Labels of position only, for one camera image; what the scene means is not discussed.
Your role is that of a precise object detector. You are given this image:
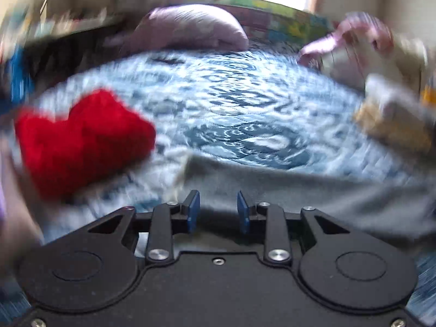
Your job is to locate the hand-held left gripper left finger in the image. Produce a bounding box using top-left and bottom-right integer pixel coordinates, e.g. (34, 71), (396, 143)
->
(68, 190), (200, 267)

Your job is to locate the purple floral pillow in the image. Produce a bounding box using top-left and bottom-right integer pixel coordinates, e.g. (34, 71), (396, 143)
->
(112, 4), (249, 57)

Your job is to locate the dusky purple cloth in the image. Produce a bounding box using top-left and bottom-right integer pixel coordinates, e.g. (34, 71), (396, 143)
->
(0, 136), (46, 280)

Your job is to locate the blue object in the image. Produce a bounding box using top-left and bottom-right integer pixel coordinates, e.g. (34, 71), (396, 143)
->
(8, 45), (35, 107)

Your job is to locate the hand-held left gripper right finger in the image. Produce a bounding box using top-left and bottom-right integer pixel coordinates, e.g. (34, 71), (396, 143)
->
(237, 191), (368, 267)

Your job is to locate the folded yellow knit sweater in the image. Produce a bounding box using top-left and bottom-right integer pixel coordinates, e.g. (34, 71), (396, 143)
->
(420, 78), (436, 105)

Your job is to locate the blue patterned bedspread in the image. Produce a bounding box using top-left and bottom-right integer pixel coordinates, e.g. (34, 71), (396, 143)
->
(0, 49), (436, 316)

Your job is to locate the colourful alphabet foam mat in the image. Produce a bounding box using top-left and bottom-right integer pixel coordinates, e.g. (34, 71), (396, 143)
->
(163, 0), (338, 47)

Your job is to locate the grey garment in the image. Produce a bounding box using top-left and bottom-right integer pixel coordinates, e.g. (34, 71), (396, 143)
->
(129, 153), (436, 246)

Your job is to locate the red heart-shaped plush pillow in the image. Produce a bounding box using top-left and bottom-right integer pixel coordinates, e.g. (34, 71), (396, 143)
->
(15, 89), (158, 200)

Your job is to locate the white pink bundled comforter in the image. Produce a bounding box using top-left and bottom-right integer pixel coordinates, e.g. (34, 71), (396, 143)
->
(297, 11), (436, 90)

